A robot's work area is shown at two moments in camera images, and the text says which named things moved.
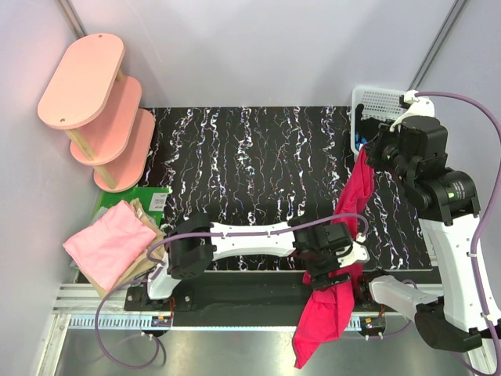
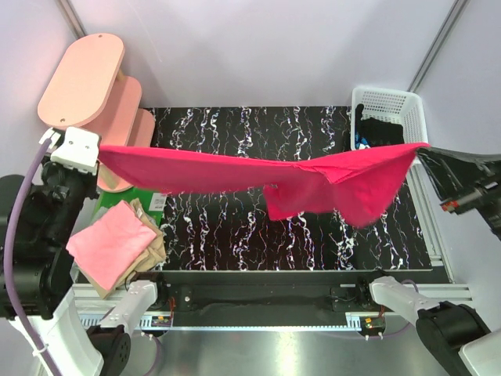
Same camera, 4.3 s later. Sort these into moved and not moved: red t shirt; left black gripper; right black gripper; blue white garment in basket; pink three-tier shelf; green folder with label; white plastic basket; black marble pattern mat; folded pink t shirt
Moved: right black gripper; red t shirt; left black gripper
Not moved: folded pink t shirt; pink three-tier shelf; black marble pattern mat; green folder with label; white plastic basket; blue white garment in basket
